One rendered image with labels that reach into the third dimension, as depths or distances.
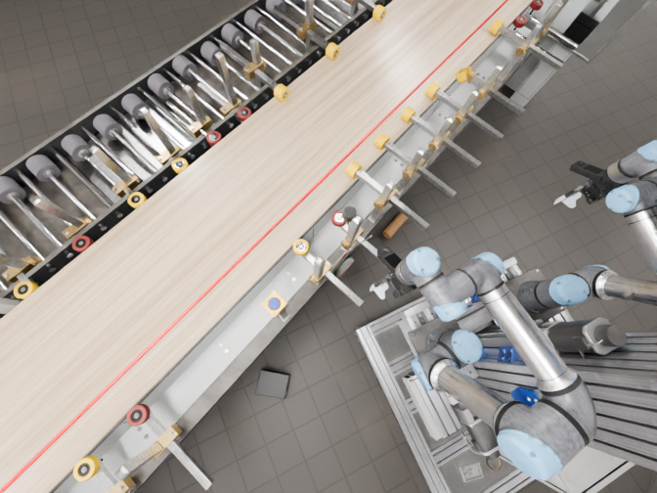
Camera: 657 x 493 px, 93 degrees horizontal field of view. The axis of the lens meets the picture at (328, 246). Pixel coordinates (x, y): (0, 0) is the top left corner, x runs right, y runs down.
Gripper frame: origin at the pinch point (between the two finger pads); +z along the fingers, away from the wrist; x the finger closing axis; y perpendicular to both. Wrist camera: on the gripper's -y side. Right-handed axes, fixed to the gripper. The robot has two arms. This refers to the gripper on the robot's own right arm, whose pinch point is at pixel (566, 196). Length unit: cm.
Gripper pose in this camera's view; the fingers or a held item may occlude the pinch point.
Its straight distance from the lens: 160.5
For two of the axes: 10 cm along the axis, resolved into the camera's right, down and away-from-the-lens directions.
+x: 9.0, -3.9, 1.9
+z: -0.7, 3.0, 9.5
